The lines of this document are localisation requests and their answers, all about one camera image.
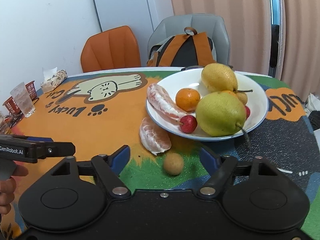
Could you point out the large green-yellow pear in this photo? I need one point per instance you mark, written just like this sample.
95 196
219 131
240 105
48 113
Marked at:
220 114

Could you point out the white plate blue rim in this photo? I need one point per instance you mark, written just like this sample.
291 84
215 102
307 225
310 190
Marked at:
257 103

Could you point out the red small fruit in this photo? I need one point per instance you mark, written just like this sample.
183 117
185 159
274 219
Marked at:
248 112
188 124

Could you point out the pomelo segment wide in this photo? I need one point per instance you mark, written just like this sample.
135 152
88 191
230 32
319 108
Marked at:
153 138

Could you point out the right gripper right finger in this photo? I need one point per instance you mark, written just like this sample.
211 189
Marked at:
219 168

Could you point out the red plastic basket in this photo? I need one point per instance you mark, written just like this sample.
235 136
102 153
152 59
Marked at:
11 106

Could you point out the orange chair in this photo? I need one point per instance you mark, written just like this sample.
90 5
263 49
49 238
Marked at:
112 49

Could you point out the yellow pear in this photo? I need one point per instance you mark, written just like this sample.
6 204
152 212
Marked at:
218 77

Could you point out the person's left hand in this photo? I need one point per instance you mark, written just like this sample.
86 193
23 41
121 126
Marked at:
8 188

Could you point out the orange black backpack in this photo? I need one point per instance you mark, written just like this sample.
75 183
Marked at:
183 50

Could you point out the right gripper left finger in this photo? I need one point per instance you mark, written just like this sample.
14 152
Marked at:
107 169

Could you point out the pomelo segment long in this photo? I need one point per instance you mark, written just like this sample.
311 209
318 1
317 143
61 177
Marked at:
159 98

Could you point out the orange mandarin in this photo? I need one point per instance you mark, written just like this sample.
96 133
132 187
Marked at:
229 92
187 99

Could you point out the white refrigerator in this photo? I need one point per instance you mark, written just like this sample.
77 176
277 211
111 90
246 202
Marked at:
142 16

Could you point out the grey chair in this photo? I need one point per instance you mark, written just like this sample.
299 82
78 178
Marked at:
212 25

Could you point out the clear drinking glass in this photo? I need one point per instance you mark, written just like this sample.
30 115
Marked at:
23 100

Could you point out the pink curtain right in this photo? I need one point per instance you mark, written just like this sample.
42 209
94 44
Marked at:
301 52

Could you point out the brown longan on mat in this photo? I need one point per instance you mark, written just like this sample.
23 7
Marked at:
173 164

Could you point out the colourful cat table mat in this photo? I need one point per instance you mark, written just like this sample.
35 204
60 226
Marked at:
285 138

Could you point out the tissue box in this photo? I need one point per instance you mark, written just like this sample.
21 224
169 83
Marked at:
52 79

